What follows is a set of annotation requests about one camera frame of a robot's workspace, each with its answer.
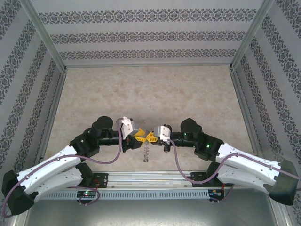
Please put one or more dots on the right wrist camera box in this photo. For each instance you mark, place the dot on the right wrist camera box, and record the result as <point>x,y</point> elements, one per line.
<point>162,133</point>

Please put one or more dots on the grey metal sheet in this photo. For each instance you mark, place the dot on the grey metal sheet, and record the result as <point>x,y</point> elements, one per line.
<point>150,214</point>

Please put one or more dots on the left aluminium frame post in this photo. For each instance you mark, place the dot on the left aluminium frame post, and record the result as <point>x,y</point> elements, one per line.
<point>48,35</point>

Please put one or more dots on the left aluminium side rail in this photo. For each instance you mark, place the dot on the left aluminium side rail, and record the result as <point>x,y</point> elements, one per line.
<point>53,113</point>

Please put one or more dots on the right aluminium frame post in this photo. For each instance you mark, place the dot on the right aluminium frame post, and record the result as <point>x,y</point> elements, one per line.
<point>249,35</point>

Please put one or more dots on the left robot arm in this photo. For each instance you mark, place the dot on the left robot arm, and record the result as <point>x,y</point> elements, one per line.
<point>47,169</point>

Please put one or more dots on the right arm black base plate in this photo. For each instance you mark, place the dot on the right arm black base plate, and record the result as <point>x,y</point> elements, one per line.
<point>198,180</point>

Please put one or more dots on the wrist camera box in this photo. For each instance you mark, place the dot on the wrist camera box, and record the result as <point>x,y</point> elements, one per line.
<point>162,133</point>
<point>128,126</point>

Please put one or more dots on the right aluminium side rail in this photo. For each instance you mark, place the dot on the right aluminium side rail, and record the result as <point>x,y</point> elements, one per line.
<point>244,106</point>

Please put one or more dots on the aluminium side rail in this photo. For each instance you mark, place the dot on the aluminium side rail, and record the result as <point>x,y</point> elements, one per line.
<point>244,106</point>
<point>53,113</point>

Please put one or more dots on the aluminium frame post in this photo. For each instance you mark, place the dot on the aluminium frame post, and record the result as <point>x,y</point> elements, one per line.
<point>48,35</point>
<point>249,35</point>

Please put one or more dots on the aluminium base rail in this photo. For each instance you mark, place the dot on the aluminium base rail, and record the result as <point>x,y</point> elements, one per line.
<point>150,180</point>

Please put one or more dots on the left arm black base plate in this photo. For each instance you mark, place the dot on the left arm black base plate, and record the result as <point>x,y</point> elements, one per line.
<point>102,180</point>

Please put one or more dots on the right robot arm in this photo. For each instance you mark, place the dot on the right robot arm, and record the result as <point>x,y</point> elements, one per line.
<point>247,162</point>

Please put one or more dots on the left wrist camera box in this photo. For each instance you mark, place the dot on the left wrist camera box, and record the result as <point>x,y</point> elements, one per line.
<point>128,126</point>

